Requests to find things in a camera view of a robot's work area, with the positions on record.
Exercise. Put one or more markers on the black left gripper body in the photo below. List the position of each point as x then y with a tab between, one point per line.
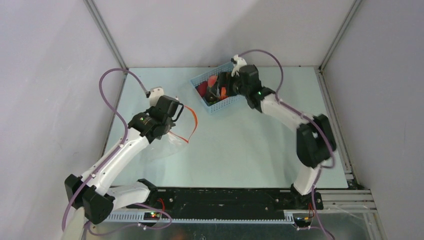
169	125

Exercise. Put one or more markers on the orange peach toy fruit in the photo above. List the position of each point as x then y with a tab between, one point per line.
223	93

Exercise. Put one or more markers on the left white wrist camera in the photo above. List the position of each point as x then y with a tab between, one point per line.
154	94

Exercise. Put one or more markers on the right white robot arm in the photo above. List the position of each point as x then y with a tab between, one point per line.
315	142

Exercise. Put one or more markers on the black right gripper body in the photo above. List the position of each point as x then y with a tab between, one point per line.
227	84

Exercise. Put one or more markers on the light blue perforated basket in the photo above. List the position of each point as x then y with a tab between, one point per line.
196	81

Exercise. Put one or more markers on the dark red toy fruit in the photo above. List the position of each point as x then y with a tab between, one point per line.
202	88

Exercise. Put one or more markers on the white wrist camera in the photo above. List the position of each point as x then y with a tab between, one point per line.
154	94
238	62

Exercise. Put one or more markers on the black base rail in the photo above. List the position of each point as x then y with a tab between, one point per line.
229	204

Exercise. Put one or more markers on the clear zip bag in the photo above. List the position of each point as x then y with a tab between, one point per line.
171	143

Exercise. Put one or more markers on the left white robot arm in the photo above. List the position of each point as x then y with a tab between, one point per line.
92	190

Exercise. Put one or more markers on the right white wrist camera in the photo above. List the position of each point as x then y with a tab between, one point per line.
238	62

